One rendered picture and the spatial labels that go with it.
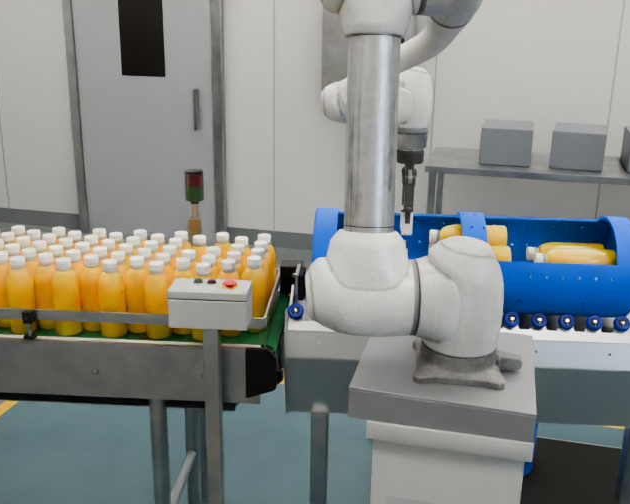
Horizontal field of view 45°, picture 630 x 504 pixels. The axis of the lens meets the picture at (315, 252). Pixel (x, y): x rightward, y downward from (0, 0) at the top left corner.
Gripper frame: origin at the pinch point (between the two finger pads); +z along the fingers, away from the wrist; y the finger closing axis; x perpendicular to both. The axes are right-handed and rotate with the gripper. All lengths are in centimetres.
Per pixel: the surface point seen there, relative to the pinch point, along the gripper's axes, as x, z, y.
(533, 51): -99, -30, 321
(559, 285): -40.8, 13.7, -10.2
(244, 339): 44, 32, -13
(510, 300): -28.6, 19.0, -8.7
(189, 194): 69, 3, 37
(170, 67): 154, -12, 364
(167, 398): 64, 48, -19
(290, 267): 34.0, 22.0, 21.2
